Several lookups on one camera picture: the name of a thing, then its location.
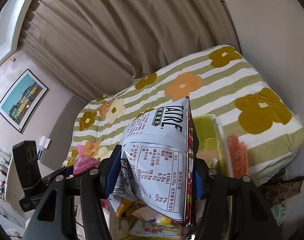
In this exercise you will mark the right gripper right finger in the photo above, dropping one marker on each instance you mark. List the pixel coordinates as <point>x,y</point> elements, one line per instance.
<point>201,178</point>

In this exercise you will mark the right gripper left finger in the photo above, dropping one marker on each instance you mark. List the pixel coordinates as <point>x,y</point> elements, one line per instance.
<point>110,171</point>

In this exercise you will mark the silver Tatre chip bag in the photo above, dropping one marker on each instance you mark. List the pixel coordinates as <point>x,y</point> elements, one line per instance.
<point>157,161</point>

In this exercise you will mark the pink strawberry snack bag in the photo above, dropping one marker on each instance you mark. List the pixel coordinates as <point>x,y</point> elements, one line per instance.
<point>148,229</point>

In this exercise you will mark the green cardboard box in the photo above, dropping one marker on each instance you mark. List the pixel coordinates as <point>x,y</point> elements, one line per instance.
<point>215,222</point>

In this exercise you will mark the grey padded headboard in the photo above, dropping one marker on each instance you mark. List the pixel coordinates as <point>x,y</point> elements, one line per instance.
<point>61,137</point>

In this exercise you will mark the brown paper bag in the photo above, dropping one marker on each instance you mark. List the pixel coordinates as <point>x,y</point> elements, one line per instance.
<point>277,194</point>

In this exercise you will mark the framed houses picture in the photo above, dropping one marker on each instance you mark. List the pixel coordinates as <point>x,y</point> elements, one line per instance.
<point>20,100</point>

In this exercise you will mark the floral striped folded quilt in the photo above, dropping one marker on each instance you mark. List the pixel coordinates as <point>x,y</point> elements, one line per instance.
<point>218,81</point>

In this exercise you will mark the black curved lamp stand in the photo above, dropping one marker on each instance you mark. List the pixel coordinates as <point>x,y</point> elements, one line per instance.
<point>294,180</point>

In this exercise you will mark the beige window curtain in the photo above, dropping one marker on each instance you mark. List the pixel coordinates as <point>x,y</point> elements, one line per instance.
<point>97,47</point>

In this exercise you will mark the white wall shelf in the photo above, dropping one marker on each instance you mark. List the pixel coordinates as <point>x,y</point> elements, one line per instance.
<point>6,161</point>

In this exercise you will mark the white wall switch box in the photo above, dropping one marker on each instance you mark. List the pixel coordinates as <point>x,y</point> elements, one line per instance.
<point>44,142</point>

